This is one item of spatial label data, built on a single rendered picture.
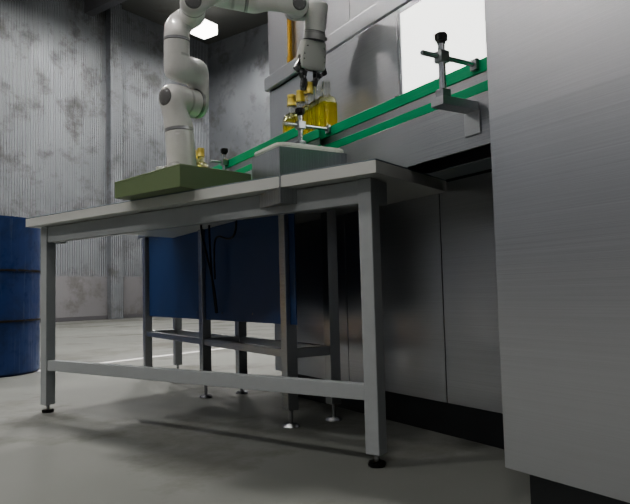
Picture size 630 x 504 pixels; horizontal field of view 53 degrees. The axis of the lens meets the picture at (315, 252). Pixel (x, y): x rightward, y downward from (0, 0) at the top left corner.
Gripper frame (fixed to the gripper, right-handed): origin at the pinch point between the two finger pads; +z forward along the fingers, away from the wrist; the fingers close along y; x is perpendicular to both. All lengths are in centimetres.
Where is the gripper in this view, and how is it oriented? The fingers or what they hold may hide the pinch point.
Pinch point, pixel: (308, 85)
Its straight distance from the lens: 229.4
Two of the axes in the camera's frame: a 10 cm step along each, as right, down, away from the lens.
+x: 5.2, 1.9, -8.3
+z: -1.1, 9.8, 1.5
